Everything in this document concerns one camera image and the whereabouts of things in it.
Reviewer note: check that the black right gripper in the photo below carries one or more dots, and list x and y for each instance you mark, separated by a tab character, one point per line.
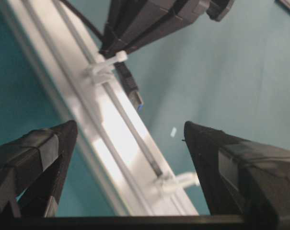
182	14

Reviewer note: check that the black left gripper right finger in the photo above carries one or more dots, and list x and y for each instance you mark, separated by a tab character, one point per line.
240	176

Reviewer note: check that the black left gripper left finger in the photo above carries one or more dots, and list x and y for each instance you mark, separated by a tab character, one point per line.
33	170

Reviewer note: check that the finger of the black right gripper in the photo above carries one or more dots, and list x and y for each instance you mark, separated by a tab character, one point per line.
128	19

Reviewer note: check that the small pale tape piece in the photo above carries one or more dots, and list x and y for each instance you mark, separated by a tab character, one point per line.
173	132

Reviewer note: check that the aluminium extrusion rail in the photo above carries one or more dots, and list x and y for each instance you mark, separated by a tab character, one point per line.
134	175

